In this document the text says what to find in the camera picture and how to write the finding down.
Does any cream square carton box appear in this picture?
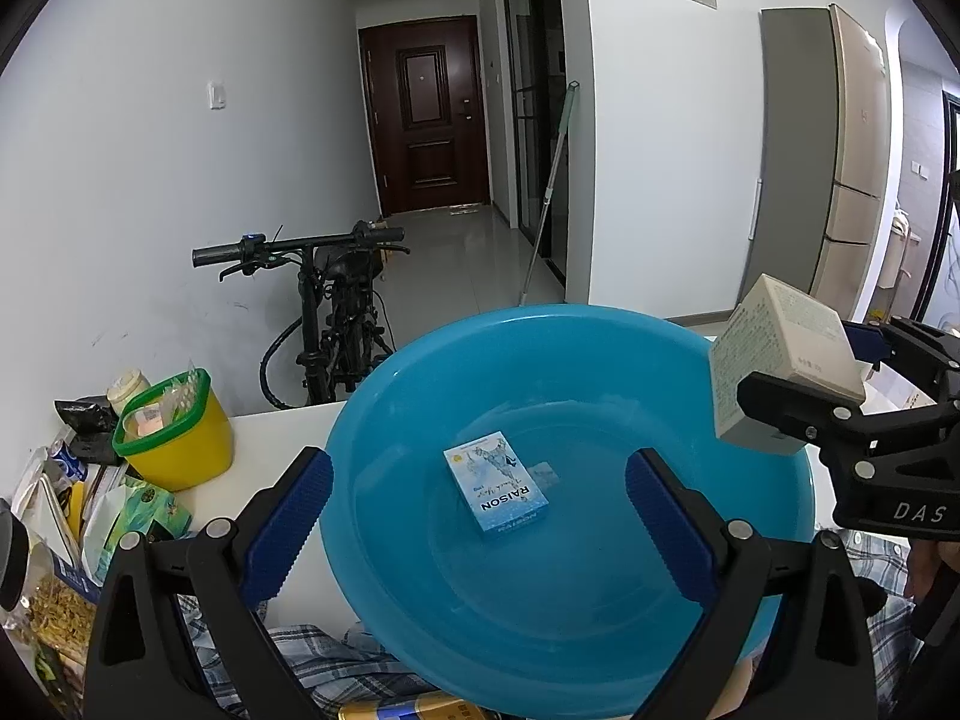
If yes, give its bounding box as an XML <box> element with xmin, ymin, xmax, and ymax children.
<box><xmin>709</xmin><ymin>273</ymin><xmax>866</xmax><ymax>455</ymax></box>

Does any gold blue cigarette box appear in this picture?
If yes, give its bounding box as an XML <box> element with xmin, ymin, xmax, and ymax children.
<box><xmin>337</xmin><ymin>691</ymin><xmax>490</xmax><ymax>720</ymax></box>

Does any blue Raison box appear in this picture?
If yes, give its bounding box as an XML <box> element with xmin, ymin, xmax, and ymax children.
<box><xmin>443</xmin><ymin>431</ymin><xmax>548</xmax><ymax>536</ymax></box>

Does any person's right hand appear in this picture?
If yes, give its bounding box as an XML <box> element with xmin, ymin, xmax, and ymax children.
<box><xmin>905</xmin><ymin>539</ymin><xmax>942</xmax><ymax>605</ymax></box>

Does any snack bag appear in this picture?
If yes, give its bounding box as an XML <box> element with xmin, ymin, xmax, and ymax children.
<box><xmin>18</xmin><ymin>539</ymin><xmax>98</xmax><ymax>673</ymax></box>

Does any blue plaid shirt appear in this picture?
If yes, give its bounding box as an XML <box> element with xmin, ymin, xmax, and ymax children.
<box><xmin>179</xmin><ymin>530</ymin><xmax>919</xmax><ymax>718</ymax></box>

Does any yellow bin green rim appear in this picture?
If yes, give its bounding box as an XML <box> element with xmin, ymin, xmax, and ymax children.
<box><xmin>112</xmin><ymin>367</ymin><xmax>233</xmax><ymax>493</ymax></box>

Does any grey beige refrigerator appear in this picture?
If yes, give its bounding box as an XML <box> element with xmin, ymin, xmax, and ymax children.
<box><xmin>740</xmin><ymin>5</ymin><xmax>890</xmax><ymax>320</ymax></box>

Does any blue plastic basin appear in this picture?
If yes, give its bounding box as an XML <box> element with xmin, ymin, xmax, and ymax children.
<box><xmin>320</xmin><ymin>305</ymin><xmax>815</xmax><ymax>718</ymax></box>

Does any black bicycle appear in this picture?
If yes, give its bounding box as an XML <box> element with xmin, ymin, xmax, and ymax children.
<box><xmin>192</xmin><ymin>220</ymin><xmax>410</xmax><ymax>410</ymax></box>

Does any dark brown door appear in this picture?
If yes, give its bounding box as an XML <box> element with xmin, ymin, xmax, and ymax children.
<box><xmin>358</xmin><ymin>15</ymin><xmax>490</xmax><ymax>216</ymax></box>

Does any mop handle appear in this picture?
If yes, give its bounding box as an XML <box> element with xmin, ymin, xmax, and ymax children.
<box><xmin>517</xmin><ymin>80</ymin><xmax>579</xmax><ymax>307</ymax></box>

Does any white wall switch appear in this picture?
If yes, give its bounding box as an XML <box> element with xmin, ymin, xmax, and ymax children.
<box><xmin>206</xmin><ymin>82</ymin><xmax>226</xmax><ymax>110</ymax></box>

